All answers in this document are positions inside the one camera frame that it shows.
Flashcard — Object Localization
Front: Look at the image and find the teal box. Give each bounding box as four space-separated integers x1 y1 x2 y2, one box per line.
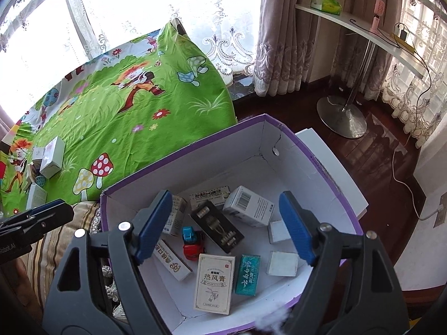
235 254 261 296

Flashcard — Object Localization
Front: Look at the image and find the pink handheld fan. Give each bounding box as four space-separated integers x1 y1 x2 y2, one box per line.
371 0 385 31

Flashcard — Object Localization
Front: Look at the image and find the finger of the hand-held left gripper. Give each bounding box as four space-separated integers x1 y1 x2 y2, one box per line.
0 200 68 227
0 205 75 247

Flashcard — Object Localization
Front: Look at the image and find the white square box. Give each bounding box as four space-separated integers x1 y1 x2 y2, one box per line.
266 250 300 277

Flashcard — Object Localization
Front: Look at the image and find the person's left forearm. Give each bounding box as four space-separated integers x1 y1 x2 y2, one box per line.
0 260 30 308

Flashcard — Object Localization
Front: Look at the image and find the cream printed box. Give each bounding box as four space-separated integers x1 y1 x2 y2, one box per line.
193 253 236 315

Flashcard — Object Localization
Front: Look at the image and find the small white cube box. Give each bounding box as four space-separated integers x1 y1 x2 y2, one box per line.
268 220 292 244

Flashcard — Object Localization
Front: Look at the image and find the purple cardboard box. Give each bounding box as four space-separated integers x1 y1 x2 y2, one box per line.
99 113 360 335

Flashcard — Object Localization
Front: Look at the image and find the red blue toy car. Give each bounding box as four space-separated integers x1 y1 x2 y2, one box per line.
182 226 206 262

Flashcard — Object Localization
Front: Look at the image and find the white fluffy tuft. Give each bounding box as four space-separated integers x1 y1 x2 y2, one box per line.
255 309 290 335

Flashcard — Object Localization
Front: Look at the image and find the wall socket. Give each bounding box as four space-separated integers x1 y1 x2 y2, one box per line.
433 202 447 229

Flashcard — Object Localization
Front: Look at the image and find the striped cushion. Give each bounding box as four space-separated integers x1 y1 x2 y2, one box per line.
17 200 130 322

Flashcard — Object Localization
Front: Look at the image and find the black cable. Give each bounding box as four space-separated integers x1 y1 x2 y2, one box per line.
394 22 432 147

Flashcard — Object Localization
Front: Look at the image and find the white box with barcode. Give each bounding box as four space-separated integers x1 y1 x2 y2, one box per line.
222 186 274 229

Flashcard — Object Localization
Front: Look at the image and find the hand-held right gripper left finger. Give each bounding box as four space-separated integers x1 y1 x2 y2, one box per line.
41 190 174 335

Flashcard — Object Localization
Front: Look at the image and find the green tissue pack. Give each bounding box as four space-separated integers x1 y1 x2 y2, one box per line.
311 0 342 15

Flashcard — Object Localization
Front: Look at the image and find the white cable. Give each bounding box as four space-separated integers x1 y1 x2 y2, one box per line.
391 148 444 221

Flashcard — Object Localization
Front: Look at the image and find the long white orange box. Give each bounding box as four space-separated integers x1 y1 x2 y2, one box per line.
153 239 194 283

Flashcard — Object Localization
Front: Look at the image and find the black box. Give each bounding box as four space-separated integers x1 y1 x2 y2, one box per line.
190 200 245 255

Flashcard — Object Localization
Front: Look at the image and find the white box lid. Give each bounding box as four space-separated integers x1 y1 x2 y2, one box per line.
295 129 369 231

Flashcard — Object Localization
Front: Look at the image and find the white medicine box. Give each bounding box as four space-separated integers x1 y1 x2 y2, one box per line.
162 195 187 236

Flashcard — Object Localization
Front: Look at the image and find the sheer lace curtain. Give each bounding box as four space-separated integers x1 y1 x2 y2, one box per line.
381 0 447 149
0 0 264 119

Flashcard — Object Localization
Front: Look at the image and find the large white box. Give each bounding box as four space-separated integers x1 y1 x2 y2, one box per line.
39 136 66 178

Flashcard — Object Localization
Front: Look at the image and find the white table with chrome stand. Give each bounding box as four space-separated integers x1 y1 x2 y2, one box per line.
294 3 432 139

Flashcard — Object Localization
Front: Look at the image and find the green printed blanket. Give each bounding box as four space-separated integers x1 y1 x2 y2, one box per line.
0 17 238 213

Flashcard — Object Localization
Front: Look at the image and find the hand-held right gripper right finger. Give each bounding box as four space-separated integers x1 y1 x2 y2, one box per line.
279 191 410 335

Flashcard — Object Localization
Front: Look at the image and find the yellow power strip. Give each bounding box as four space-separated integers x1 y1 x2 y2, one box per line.
394 33 416 54

